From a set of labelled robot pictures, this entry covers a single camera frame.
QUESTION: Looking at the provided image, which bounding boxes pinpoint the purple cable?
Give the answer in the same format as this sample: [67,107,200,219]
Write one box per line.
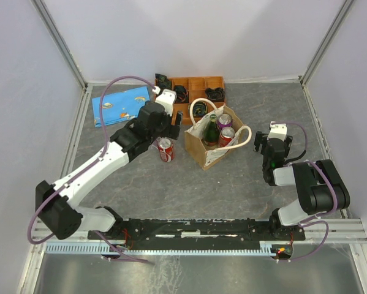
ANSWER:
[274,121,340,263]
[28,75,155,264]

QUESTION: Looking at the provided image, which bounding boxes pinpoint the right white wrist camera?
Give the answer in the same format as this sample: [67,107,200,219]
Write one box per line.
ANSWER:
[268,121,287,141]

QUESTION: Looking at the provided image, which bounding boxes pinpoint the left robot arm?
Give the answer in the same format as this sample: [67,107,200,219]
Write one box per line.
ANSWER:
[36,102,183,239]

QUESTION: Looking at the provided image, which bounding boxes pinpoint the blue slotted cable duct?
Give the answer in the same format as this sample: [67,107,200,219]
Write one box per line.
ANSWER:
[45,242,276,257]

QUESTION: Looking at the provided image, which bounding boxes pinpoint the aluminium frame rail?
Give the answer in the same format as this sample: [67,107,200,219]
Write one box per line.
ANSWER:
[32,219,367,244]

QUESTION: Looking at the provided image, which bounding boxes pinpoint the wooden compartment tray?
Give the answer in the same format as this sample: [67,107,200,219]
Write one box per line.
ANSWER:
[168,76,227,125]

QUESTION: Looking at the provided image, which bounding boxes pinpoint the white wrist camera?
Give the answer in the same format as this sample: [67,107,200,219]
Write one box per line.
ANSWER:
[152,86,176,116]
[268,121,287,141]

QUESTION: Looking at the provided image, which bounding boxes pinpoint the brown canvas bag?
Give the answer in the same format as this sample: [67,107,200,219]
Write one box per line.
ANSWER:
[184,98,252,170]

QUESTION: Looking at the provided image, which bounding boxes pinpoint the blue patterned cloth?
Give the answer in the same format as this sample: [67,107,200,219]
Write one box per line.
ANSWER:
[102,86,150,126]

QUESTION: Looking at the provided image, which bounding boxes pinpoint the purple soda can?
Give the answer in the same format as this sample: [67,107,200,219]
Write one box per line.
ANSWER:
[217,113,233,130]
[152,137,161,149]

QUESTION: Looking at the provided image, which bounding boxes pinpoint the dark rolled tie bottom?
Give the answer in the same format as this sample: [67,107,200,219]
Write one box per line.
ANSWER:
[188,101,208,118]

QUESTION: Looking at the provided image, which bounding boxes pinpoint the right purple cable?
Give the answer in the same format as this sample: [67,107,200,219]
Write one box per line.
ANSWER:
[274,121,340,263]

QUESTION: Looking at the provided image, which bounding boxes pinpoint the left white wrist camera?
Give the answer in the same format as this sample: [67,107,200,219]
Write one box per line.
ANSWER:
[152,86,176,116]

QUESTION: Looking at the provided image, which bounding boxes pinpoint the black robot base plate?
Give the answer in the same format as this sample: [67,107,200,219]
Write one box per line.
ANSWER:
[102,217,306,252]

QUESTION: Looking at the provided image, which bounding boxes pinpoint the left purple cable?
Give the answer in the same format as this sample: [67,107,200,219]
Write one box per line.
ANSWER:
[28,75,155,264]

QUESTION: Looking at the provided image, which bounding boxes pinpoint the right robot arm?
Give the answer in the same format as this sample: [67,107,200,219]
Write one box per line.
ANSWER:
[254,130,350,239]

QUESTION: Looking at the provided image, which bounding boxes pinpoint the dark rolled tie top-left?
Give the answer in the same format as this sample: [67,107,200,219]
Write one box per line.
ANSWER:
[155,73,172,90]

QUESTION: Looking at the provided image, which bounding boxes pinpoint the green glass bottle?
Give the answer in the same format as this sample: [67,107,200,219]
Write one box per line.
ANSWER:
[203,114,220,146]

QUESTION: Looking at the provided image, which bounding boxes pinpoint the black rolled tie right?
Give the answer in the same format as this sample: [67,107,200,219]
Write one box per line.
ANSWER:
[205,87,225,102]

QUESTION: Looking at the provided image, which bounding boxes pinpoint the black rolled tie middle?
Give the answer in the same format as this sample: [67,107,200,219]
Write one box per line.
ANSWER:
[173,85,189,103]

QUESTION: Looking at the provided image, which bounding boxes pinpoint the black rolled tie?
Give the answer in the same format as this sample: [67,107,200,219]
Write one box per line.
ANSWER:
[173,85,189,103]
[205,87,225,102]

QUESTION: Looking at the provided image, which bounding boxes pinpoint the red soda can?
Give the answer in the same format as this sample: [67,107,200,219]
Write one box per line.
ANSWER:
[218,127,235,148]
[157,138,174,162]

